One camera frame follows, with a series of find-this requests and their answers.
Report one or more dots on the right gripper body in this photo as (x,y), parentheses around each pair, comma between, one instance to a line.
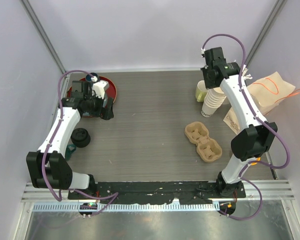
(209,84)

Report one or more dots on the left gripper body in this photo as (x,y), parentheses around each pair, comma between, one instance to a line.
(94,104)

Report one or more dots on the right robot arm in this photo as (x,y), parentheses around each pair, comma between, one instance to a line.
(256,133)

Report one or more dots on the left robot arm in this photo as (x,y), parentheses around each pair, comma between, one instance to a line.
(48,167)

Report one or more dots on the yellow-green mug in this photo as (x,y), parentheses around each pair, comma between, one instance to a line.
(201,91)

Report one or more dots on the stack of paper cups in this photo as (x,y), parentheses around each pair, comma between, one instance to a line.
(212,101)

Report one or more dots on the dark blue mug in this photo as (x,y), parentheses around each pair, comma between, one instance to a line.
(91,75)

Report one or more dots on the bundle of wrapped straws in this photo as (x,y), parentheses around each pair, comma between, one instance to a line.
(246,73)

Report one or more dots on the stack of black lids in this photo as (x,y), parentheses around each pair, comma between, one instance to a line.
(80,137)

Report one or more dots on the teal mug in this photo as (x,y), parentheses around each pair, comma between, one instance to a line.
(70,149)

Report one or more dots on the brown paper bag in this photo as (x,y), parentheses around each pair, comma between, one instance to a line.
(268,92)

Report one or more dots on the cardboard cup carrier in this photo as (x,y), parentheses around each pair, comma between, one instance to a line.
(207,148)

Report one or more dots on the orange bowl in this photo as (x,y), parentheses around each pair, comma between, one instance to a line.
(255,162)

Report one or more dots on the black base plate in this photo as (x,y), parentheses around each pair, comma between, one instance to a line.
(164,192)

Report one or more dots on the aluminium rail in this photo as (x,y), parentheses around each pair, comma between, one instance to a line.
(258,191)

